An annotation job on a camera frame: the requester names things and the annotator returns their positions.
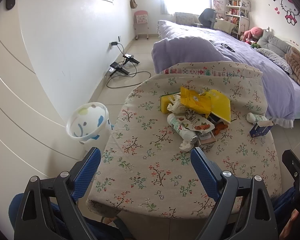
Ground blue cardboard box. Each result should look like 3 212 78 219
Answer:
249 120 273 138

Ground white green drink bottle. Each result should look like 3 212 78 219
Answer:
167 113 199 141

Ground white tissue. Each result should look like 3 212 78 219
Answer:
167 93 187 115

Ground white patterned trash bin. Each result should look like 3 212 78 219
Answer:
66 102 114 149

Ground crumpled tissue front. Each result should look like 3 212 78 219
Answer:
179 139 197 152

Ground orange printed wrapper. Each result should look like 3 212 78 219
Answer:
176 114 215 134

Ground floral tablecloth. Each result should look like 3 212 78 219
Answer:
86 61 282 218

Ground yellow flat package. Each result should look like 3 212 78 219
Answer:
205 89 231 124

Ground yellow snack bag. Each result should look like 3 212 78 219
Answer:
180 87 212 117

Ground yellow green sponge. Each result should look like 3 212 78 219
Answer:
160 93 180 114

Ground grey pillow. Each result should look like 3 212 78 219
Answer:
257 30 292 58

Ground pink plush toy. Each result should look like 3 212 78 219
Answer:
241 27 264 44

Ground black floor device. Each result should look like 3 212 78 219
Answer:
110 54 140 77

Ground black remote on bed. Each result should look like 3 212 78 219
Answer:
221 43 235 53

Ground purple bed blanket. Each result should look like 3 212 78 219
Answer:
152 20 300 120

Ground white bookshelf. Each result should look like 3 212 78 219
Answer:
225 0 251 40

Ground dark office chair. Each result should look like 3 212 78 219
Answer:
192 8 216 29

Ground pink child chair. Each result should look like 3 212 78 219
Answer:
134 10 149 40

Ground black cable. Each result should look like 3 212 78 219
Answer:
106 42 152 90

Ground hello kitty wall sticker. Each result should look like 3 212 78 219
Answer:
268 0 300 26

